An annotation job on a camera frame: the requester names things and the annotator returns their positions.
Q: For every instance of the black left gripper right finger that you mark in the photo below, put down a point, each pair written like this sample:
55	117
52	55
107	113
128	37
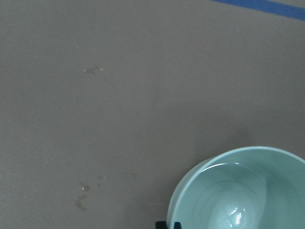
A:
177	225

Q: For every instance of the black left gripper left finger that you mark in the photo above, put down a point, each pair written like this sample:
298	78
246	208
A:
160	225

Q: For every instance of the light green ceramic bowl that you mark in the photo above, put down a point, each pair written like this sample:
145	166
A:
247	188

